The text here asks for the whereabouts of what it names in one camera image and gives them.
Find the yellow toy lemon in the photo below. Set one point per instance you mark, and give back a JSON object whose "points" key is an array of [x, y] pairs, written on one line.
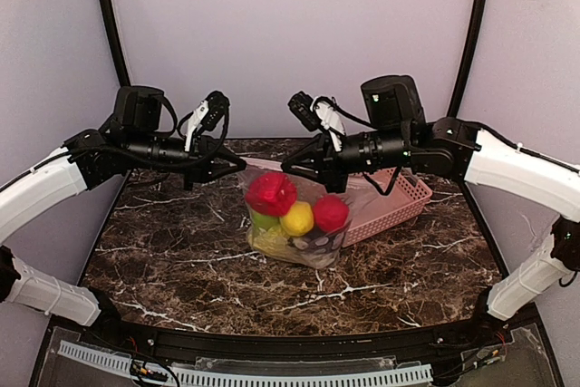
{"points": [[299, 220]]}

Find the clear zip top bag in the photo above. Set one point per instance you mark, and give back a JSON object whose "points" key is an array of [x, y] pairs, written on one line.
{"points": [[307, 190]]}

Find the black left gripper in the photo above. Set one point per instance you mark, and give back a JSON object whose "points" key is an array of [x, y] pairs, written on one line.
{"points": [[195, 160]]}

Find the red toy bell pepper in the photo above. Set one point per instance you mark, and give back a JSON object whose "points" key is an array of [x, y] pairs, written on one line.
{"points": [[271, 194]]}

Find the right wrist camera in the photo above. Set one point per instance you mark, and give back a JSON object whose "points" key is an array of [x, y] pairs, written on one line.
{"points": [[318, 115]]}

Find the black left frame post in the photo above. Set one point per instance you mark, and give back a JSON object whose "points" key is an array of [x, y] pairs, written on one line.
{"points": [[114, 42]]}

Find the black frame post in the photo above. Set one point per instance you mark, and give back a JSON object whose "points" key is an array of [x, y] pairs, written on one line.
{"points": [[467, 57], [114, 42]]}

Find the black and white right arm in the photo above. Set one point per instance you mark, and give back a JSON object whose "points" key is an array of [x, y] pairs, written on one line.
{"points": [[399, 136]]}

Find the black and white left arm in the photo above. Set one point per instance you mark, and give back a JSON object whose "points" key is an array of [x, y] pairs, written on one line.
{"points": [[143, 132]]}

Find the black right frame post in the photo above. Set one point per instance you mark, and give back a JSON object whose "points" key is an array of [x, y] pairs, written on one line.
{"points": [[467, 57]]}

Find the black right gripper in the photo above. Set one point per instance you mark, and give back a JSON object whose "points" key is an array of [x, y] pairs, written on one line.
{"points": [[330, 160]]}

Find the black curved front rail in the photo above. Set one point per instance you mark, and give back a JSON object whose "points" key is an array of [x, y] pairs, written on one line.
{"points": [[448, 346]]}

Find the pink perforated plastic basket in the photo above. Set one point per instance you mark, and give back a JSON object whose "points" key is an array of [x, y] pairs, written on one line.
{"points": [[407, 199]]}

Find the green toy chayote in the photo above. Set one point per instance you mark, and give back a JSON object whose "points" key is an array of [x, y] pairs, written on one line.
{"points": [[262, 221]]}

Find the white slotted cable duct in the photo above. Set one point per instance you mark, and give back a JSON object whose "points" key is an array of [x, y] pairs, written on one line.
{"points": [[223, 372]]}

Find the yellow toy napa cabbage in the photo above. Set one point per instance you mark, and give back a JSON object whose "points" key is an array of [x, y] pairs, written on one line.
{"points": [[272, 242]]}

